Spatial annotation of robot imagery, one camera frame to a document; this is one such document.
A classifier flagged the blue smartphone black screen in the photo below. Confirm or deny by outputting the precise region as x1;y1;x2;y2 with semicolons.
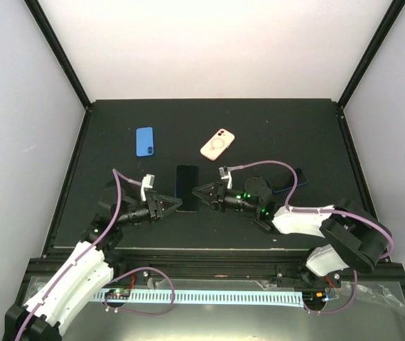
175;165;200;212

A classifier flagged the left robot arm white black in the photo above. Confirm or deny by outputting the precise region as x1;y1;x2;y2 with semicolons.
3;185;182;340

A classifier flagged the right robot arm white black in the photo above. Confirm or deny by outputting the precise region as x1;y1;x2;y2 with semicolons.
193;176;393;288

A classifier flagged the pink phone case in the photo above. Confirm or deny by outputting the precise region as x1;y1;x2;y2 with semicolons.
200;129;235;161

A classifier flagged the blue phone case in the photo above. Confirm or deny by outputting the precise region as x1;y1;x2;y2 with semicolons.
136;126;154;157

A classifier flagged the left circuit board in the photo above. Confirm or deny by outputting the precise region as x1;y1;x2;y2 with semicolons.
104;288;130;301

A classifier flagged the circuit board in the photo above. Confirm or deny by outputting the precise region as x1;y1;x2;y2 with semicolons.
104;288;130;301
302;291;336;303

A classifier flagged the right circuit board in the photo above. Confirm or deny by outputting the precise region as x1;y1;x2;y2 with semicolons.
302;291;336;303

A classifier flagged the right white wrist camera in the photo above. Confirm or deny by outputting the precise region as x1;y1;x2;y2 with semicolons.
219;166;232;189

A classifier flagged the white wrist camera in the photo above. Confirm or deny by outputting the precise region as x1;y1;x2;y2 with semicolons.
140;174;155;202
219;166;232;189

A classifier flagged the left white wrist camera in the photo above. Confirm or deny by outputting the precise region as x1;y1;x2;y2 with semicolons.
140;174;155;202

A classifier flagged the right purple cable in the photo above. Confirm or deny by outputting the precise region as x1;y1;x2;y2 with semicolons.
229;160;395;315

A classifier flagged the black aluminium frame rail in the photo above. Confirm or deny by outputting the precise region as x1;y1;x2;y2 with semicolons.
42;248;388;285

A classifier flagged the white slotted cable duct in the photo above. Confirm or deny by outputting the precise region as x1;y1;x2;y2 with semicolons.
90;288;303;308

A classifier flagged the left black frame post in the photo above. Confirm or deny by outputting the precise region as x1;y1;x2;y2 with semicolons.
24;0;92;109

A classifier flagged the black frame post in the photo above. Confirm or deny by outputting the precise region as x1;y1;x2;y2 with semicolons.
337;0;405;109
24;0;92;109

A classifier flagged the right black frame post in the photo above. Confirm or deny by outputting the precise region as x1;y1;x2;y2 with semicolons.
337;0;405;109

